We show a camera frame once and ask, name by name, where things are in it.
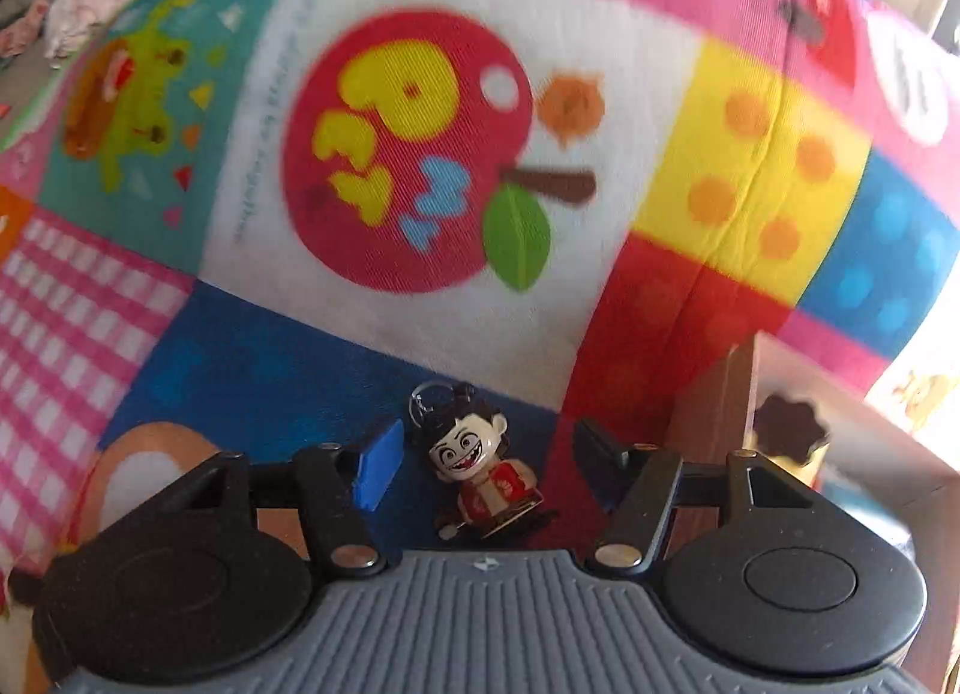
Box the small grinning keychain figure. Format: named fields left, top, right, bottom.
left=407, top=380, right=555, bottom=546

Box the yellow pudding toy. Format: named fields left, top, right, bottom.
left=752, top=393, right=832, bottom=487

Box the pink cardboard box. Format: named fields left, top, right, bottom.
left=665, top=333, right=958, bottom=692

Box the colourful cartoon play mat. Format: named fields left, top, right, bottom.
left=2, top=0, right=958, bottom=692

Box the pink green cloth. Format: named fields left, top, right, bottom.
left=0, top=0, right=50, bottom=60

